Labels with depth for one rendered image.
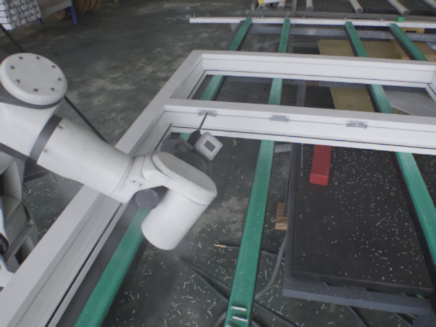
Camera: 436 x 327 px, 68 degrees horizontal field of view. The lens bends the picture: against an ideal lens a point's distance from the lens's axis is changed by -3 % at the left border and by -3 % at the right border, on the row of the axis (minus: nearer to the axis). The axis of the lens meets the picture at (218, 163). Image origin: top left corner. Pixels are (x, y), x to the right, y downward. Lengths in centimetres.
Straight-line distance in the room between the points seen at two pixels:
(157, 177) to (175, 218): 7
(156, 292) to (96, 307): 104
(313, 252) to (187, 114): 51
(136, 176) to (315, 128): 55
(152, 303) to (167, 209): 112
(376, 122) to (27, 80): 74
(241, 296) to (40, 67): 43
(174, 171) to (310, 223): 66
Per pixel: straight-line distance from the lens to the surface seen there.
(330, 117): 87
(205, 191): 47
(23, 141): 47
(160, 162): 46
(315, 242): 100
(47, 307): 59
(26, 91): 45
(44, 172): 130
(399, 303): 99
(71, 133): 46
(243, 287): 56
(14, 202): 113
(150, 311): 157
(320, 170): 119
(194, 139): 75
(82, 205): 64
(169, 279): 164
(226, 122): 89
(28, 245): 131
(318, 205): 111
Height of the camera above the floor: 134
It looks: 37 degrees down
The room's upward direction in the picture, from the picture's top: 2 degrees counter-clockwise
